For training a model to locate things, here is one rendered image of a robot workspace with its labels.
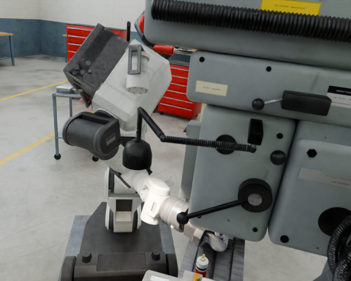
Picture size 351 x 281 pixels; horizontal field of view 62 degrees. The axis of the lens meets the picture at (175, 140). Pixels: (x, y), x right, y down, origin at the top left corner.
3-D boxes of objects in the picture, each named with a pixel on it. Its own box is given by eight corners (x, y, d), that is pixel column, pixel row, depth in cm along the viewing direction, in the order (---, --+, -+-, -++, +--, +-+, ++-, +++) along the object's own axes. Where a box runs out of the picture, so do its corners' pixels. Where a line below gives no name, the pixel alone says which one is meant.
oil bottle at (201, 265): (193, 280, 103) (196, 256, 99) (195, 271, 107) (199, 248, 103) (204, 284, 102) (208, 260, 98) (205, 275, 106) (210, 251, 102)
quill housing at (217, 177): (183, 230, 71) (201, 102, 58) (198, 187, 89) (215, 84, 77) (263, 251, 67) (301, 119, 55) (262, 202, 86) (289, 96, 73)
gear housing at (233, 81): (183, 102, 57) (189, 49, 53) (203, 81, 79) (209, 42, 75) (369, 134, 51) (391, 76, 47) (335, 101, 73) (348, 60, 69)
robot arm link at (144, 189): (154, 186, 88) (144, 173, 100) (145, 214, 89) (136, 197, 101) (173, 190, 90) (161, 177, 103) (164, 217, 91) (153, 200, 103)
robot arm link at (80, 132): (84, 154, 102) (61, 137, 90) (96, 132, 105) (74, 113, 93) (112, 163, 97) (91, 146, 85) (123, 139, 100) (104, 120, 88)
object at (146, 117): (137, 113, 66) (137, 107, 65) (144, 113, 66) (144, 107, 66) (160, 144, 51) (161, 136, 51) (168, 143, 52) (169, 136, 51)
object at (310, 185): (267, 246, 64) (298, 137, 54) (264, 190, 86) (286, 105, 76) (360, 270, 60) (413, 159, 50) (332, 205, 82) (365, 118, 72)
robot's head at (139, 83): (126, 95, 90) (126, 86, 81) (127, 63, 91) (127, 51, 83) (147, 96, 91) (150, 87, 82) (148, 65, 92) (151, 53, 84)
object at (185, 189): (177, 197, 78) (186, 124, 70) (181, 190, 81) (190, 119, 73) (192, 201, 77) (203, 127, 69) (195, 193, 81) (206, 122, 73)
